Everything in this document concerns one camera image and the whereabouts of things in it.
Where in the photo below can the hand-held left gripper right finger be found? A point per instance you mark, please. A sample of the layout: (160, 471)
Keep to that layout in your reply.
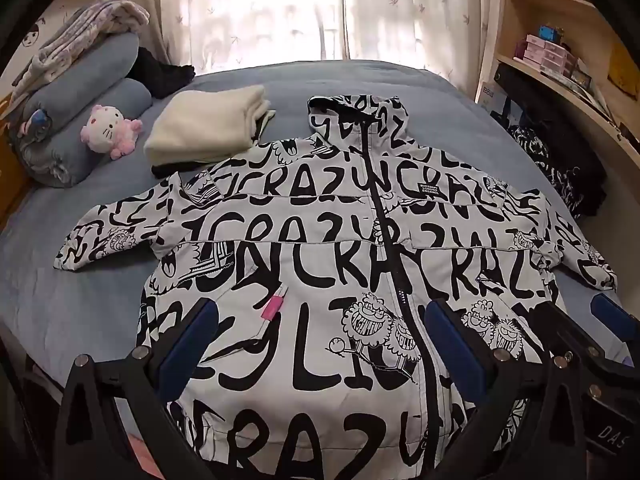
(457, 350)

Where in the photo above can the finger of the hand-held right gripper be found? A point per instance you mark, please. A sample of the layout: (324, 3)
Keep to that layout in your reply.
(607, 308)
(557, 327)

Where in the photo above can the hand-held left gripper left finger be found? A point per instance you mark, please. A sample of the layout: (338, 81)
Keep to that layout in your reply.
(186, 347)

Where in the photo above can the white black printed jacket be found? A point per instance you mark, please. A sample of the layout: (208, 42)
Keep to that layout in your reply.
(320, 260)

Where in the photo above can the bed with blue sheet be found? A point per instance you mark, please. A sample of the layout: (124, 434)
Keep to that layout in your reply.
(75, 285)

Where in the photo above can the black white printed bag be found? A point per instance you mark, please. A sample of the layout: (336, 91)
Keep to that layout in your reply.
(555, 160)

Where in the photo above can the black folded garment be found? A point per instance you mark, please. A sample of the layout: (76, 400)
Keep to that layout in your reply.
(164, 170)

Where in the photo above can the cream folded garment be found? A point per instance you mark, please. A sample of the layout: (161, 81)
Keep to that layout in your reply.
(200, 125)

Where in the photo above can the blue pillow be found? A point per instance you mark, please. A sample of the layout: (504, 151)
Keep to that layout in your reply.
(100, 57)
(70, 155)

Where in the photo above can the pink white cat plush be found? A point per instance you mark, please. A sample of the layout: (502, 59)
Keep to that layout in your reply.
(107, 130)

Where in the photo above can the yellow item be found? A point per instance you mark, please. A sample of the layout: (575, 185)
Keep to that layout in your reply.
(624, 72)

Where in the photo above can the white box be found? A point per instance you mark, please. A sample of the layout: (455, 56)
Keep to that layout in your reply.
(494, 95)

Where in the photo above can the stack of pink boxes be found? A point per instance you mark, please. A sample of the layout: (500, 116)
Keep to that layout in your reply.
(550, 55)

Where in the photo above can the black cloth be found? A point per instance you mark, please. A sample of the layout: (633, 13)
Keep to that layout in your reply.
(160, 72)

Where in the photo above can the small blue box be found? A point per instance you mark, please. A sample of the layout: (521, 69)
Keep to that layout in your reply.
(550, 34)

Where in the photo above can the wooden bookshelf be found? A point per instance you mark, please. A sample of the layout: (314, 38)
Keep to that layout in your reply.
(520, 5)

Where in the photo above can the purple white blanket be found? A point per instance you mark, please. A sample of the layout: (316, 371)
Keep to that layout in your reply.
(85, 25)

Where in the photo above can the white patterned curtain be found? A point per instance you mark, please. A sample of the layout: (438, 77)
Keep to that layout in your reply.
(225, 10)
(425, 10)

